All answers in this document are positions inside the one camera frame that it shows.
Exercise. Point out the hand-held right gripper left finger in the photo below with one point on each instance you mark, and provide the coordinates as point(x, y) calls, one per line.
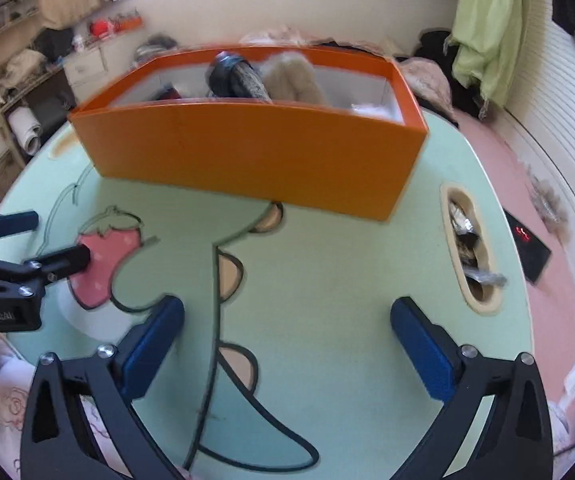
point(150, 355)

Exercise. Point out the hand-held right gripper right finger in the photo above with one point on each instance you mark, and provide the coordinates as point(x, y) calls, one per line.
point(422, 355)

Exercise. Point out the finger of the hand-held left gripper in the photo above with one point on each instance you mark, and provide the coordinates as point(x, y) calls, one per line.
point(62, 260)
point(12, 222)

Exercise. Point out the orange cardboard box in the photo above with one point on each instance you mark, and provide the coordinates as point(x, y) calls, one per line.
point(247, 155)

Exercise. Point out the black glossy lace-trimmed bag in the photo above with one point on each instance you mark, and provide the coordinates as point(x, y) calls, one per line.
point(227, 75)

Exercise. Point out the brown white fur tail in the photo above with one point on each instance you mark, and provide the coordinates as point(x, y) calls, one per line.
point(292, 80)

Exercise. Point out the green cartoon desktop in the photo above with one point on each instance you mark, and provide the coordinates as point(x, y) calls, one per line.
point(367, 270)

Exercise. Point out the white paper roll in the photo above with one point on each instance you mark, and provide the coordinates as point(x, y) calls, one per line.
point(25, 130)

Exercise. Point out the silver foil wrapper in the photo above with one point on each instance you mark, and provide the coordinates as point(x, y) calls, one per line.
point(487, 277)

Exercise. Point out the white rose-print cloth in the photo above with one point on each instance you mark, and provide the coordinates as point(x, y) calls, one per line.
point(2, 425)

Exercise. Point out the black wrapper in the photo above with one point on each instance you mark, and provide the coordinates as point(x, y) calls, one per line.
point(465, 240)

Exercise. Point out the black phone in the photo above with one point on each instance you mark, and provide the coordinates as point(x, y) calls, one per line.
point(530, 247)

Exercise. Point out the beige clothes pile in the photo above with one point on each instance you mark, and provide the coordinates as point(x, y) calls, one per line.
point(20, 62)

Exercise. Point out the white desk with drawer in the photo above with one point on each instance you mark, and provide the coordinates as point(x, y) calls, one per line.
point(85, 67)

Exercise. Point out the grey fluffy item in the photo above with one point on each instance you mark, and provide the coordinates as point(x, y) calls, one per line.
point(550, 205)

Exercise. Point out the red container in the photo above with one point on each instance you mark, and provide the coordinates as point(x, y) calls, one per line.
point(101, 29)

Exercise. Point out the grey folded clothes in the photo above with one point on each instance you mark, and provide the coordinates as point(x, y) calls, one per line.
point(155, 47)

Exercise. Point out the orange tray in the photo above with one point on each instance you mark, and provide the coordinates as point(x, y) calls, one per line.
point(130, 22)

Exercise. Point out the pink floral garment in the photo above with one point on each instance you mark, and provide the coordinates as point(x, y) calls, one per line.
point(432, 85)

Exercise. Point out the black clothes pile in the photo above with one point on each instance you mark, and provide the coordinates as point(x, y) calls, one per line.
point(432, 45)

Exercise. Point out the light green hanging cloth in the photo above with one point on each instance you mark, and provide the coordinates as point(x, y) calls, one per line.
point(487, 35)

